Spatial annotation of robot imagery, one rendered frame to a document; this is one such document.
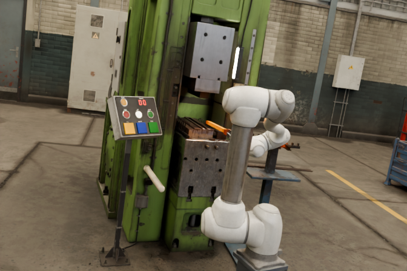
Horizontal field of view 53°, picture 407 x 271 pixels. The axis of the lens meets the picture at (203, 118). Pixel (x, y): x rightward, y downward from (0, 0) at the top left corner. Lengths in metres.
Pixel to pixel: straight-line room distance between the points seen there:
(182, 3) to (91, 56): 5.33
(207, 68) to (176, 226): 1.23
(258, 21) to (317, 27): 6.53
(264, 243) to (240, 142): 0.51
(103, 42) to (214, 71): 5.38
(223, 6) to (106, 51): 5.25
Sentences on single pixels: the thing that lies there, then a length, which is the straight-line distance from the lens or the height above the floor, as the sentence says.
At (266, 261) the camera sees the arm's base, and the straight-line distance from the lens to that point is 2.07.
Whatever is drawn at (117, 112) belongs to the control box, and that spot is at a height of 1.10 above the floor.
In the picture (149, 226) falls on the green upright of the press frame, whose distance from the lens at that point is 3.38.
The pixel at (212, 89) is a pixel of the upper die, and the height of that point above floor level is 1.30.
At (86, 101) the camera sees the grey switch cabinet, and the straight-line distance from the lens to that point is 8.35.
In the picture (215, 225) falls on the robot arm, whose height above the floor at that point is 0.78.
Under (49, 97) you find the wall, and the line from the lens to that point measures 9.09.
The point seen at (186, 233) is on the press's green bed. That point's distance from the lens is 3.29.
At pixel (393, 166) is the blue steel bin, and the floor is 0.30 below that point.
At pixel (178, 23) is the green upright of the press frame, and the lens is 3.07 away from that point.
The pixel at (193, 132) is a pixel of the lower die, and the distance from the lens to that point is 3.05.
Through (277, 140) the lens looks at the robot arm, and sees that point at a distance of 2.36.
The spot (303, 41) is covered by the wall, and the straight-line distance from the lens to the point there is 9.67.
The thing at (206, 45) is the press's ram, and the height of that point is 1.61.
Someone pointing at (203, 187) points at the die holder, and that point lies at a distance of 3.15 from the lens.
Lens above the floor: 1.56
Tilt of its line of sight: 9 degrees down
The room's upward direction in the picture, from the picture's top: 8 degrees clockwise
